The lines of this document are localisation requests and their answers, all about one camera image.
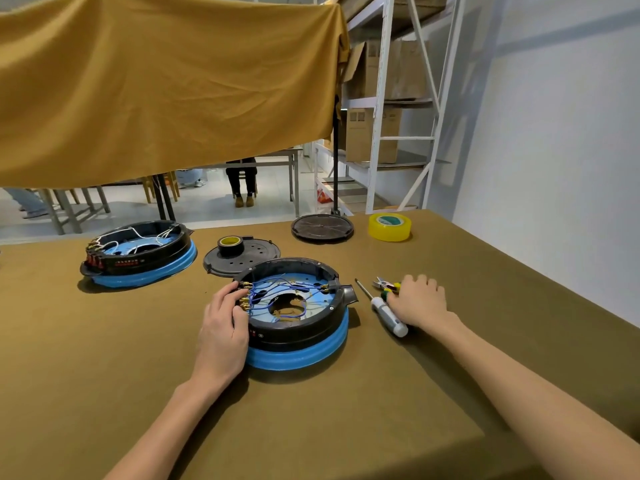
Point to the person's left hand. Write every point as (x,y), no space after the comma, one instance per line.
(220,344)

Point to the person's right hand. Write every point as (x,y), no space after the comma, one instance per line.
(425,307)

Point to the person's right thumb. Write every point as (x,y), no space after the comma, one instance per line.
(397,308)

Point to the person's left thumb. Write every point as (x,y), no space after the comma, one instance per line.
(242,324)

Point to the person's left middle finger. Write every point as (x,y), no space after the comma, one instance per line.
(220,307)

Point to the person's right forearm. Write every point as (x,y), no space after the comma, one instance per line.
(540,404)

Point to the person's left forearm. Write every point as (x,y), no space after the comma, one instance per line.
(165,434)

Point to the black perforated round cover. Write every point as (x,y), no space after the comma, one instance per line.
(255,257)

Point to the small yellow tape roll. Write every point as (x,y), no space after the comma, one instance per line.
(230,243)

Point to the large yellow tape roll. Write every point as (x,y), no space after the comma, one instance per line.
(390,228)

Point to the black round stand base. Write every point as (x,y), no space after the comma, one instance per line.
(322,228)

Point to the black tripod legs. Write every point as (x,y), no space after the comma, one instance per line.
(164,194)

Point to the olive green tablecloth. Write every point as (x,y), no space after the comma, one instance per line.
(320,424)

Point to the wooden stool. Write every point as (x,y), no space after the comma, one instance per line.
(170,184)

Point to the red plastic bag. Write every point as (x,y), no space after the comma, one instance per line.
(323,197)

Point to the black stand pole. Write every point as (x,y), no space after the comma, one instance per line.
(335,159)

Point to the grey metal table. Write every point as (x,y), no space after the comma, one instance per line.
(280,157)

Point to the closed cardboard box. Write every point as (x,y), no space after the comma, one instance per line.
(362,137)

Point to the grey metal bench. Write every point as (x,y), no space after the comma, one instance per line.
(75,204)

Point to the mustard yellow hanging cloth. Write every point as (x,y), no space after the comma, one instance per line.
(165,84)

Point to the white metal shelving rack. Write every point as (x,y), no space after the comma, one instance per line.
(382,69)

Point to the open cardboard box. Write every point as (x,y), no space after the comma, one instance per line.
(367,69)

